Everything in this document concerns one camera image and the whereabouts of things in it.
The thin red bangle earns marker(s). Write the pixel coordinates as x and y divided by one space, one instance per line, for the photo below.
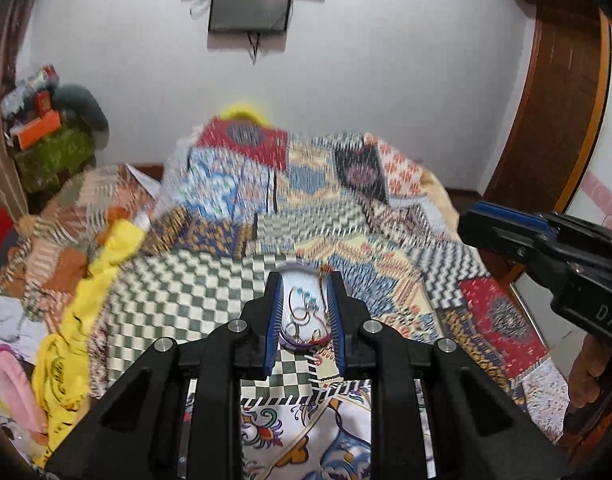
292 314

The patchwork printed blanket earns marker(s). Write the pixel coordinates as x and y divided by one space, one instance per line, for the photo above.
210 280

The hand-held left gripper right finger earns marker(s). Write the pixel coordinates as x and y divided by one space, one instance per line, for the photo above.
336 330

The orange box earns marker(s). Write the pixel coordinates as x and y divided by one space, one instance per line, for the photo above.
38 130

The brown wooden door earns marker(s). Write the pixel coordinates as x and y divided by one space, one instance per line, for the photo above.
551 120

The pile of clutter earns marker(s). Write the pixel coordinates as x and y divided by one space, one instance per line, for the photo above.
30 90

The white heart-print sliding door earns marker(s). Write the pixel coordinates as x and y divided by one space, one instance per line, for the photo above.
608 195

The yellow cushion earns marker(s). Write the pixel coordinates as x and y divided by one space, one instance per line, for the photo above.
246 112

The white printed cloth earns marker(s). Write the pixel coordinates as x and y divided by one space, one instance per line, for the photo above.
8 320

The dark grey cushion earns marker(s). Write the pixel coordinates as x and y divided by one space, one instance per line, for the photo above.
83 110

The green patterned cloth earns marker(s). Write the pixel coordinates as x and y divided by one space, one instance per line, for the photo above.
55 160

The beige bed sheet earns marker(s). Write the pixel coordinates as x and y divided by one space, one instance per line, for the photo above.
438 200

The brown striped curtain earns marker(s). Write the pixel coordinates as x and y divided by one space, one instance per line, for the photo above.
5 85

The person's right hand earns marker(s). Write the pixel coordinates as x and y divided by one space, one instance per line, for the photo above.
588 370

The pink plush item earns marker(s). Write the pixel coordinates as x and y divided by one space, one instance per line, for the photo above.
15 390

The yellow printed cloth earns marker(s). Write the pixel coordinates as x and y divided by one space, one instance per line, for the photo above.
75 340

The orange striped blanket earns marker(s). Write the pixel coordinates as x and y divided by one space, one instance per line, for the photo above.
60 240

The heart-shaped jewelry box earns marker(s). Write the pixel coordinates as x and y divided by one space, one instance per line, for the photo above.
302 278

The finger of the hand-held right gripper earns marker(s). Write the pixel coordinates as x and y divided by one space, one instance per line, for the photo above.
506 240
516 215

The small black monitor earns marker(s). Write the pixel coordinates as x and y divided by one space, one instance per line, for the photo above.
251 7

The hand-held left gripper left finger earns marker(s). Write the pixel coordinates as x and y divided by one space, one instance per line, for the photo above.
276 320

